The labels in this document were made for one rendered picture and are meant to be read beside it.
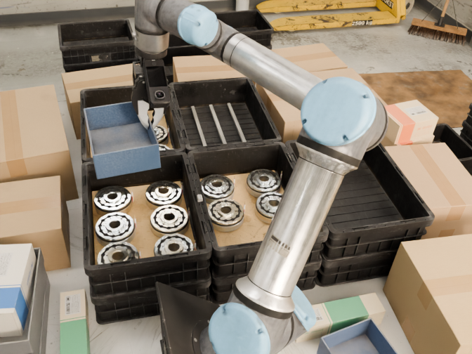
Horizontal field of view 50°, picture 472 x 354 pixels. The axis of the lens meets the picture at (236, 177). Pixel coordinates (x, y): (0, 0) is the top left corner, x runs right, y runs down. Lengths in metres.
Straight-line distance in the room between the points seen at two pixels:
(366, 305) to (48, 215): 0.87
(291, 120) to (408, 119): 0.39
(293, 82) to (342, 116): 0.24
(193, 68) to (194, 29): 1.04
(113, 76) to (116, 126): 0.68
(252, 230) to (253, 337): 0.56
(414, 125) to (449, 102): 2.13
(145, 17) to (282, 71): 0.31
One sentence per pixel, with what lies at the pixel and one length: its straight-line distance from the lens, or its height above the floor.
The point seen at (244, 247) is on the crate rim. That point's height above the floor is 0.93.
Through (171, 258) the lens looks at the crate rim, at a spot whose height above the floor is 0.93.
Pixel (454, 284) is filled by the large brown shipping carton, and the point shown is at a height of 0.90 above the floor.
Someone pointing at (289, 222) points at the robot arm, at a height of 1.24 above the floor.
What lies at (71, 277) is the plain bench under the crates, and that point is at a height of 0.70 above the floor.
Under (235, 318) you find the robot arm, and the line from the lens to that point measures 0.91.
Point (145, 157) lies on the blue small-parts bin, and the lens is 1.20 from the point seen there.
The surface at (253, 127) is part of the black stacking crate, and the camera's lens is 1.80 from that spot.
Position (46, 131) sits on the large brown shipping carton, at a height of 0.90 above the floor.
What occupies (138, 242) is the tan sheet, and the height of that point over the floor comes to 0.83.
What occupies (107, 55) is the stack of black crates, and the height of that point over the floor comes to 0.52.
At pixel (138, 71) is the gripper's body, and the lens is 1.22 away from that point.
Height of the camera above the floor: 1.85
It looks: 40 degrees down
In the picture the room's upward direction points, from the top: 4 degrees clockwise
